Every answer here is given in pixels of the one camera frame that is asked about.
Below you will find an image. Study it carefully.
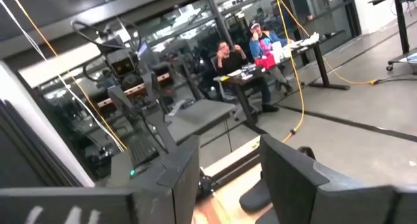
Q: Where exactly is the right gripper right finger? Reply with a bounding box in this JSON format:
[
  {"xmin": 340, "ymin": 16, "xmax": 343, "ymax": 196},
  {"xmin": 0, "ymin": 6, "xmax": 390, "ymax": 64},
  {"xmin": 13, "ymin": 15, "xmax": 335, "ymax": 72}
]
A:
[{"xmin": 259, "ymin": 133, "xmax": 400, "ymax": 224}]

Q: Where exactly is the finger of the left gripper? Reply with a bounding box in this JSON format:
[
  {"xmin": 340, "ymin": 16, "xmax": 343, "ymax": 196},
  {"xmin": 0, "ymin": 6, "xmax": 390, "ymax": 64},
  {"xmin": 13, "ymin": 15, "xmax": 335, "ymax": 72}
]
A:
[
  {"xmin": 142, "ymin": 70, "xmax": 179, "ymax": 154},
  {"xmin": 106, "ymin": 85, "xmax": 135, "ymax": 121}
]

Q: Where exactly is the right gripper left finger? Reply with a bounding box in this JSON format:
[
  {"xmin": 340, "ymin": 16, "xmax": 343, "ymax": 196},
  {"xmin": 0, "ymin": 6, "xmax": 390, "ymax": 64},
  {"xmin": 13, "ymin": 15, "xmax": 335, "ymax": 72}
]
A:
[{"xmin": 130, "ymin": 135, "xmax": 201, "ymax": 224}]

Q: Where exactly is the black keyboard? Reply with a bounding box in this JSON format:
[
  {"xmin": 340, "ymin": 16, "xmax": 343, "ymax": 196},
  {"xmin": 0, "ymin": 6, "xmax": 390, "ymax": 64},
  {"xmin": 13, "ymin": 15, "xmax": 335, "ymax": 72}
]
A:
[{"xmin": 126, "ymin": 135, "xmax": 161, "ymax": 169}]

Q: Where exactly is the dark grey rounded object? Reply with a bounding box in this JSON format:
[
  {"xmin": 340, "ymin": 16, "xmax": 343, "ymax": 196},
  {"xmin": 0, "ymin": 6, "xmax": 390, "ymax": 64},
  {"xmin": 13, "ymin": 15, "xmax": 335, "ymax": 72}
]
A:
[{"xmin": 238, "ymin": 176, "xmax": 273, "ymax": 215}]

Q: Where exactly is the grey desk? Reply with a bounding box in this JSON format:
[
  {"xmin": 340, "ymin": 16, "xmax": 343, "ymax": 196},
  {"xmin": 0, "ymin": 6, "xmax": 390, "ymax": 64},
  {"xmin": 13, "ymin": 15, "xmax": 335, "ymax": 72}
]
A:
[{"xmin": 165, "ymin": 98, "xmax": 236, "ymax": 153}]

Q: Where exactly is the person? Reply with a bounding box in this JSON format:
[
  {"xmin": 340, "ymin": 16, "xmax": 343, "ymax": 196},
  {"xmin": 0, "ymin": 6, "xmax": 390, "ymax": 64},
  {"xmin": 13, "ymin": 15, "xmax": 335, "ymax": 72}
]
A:
[
  {"xmin": 208, "ymin": 40, "xmax": 281, "ymax": 114},
  {"xmin": 248, "ymin": 21, "xmax": 295, "ymax": 95}
]

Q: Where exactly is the large dark panel white edge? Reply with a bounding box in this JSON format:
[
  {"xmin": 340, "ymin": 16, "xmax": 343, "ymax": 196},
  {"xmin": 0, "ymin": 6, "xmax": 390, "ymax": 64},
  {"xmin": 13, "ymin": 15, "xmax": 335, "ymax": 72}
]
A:
[{"xmin": 0, "ymin": 60, "xmax": 96, "ymax": 189}]

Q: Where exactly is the red box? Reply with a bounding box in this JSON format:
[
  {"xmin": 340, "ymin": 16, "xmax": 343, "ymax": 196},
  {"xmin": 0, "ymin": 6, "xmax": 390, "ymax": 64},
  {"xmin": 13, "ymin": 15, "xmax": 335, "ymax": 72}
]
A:
[{"xmin": 254, "ymin": 53, "xmax": 277, "ymax": 70}]

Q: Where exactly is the long black table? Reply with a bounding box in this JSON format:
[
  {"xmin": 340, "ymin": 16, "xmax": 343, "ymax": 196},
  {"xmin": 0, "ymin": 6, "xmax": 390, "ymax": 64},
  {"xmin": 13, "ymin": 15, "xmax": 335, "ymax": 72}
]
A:
[{"xmin": 213, "ymin": 30, "xmax": 351, "ymax": 134}]

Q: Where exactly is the white container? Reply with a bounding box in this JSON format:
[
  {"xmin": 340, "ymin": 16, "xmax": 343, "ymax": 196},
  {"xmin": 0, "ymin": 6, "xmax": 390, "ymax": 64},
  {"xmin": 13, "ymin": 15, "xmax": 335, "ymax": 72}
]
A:
[{"xmin": 271, "ymin": 40, "xmax": 285, "ymax": 64}]

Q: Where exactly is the white papers pile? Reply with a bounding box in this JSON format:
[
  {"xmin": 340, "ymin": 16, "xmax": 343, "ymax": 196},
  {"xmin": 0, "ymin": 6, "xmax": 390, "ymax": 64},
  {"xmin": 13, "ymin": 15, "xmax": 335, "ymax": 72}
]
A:
[{"xmin": 298, "ymin": 32, "xmax": 321, "ymax": 48}]

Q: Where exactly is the black rolling desk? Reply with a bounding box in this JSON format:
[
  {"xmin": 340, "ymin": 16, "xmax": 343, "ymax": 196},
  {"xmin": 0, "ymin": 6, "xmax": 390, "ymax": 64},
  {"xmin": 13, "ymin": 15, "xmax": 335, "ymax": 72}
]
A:
[{"xmin": 367, "ymin": 0, "xmax": 417, "ymax": 72}]

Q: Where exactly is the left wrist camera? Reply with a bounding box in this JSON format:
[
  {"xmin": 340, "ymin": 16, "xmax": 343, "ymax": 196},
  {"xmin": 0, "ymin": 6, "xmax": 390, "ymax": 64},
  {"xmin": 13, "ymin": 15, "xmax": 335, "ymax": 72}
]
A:
[{"xmin": 106, "ymin": 49, "xmax": 137, "ymax": 77}]

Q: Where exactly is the black aluminium frame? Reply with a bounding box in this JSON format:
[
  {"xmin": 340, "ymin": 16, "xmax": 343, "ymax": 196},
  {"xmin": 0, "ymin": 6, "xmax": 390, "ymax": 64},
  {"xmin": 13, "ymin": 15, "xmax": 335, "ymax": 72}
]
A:
[{"xmin": 210, "ymin": 148, "xmax": 262, "ymax": 189}]

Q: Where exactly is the white cable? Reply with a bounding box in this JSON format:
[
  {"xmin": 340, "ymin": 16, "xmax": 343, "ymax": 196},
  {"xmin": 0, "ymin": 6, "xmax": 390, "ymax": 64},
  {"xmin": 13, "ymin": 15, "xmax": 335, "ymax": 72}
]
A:
[{"xmin": 0, "ymin": 0, "xmax": 126, "ymax": 153}]

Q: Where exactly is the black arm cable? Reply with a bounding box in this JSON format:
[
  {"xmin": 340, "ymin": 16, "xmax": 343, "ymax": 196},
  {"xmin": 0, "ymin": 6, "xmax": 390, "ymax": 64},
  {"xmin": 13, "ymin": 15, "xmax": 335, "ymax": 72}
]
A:
[{"xmin": 70, "ymin": 18, "xmax": 143, "ymax": 55}]

